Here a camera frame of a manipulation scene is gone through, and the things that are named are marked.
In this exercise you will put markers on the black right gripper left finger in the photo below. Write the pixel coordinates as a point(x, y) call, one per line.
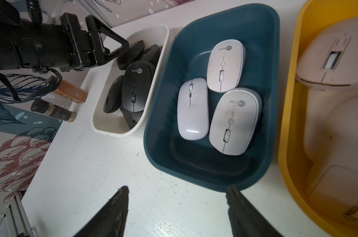
point(110, 221)

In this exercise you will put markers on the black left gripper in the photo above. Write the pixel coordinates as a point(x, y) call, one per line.
point(69, 43)

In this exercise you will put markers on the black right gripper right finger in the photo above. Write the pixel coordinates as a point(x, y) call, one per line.
point(245, 220)

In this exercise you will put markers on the pink mouse bottom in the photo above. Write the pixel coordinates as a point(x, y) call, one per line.
point(334, 192)

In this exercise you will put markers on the pink mouse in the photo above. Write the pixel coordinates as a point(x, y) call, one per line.
point(334, 192)
point(331, 60)
point(329, 114)

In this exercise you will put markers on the white mouse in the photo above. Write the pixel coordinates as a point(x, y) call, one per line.
point(234, 121)
point(193, 110)
point(225, 65)

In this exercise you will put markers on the white mouse top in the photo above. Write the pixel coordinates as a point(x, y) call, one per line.
point(225, 65)

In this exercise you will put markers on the black mouse top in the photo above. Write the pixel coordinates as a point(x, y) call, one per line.
point(131, 55)

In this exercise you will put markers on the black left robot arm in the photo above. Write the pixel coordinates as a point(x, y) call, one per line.
point(24, 44)

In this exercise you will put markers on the yellow storage box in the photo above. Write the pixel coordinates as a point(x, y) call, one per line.
point(313, 17)

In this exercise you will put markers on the teal storage box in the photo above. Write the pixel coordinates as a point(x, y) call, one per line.
point(257, 26)

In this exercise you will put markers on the white storage box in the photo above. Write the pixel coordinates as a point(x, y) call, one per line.
point(114, 124)

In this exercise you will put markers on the brown spice jar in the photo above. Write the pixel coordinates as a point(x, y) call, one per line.
point(71, 92)

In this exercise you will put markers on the dark spice jar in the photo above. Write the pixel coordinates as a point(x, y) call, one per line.
point(52, 110)

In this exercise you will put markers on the aluminium mounting rail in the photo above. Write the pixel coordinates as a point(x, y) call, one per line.
point(15, 222)

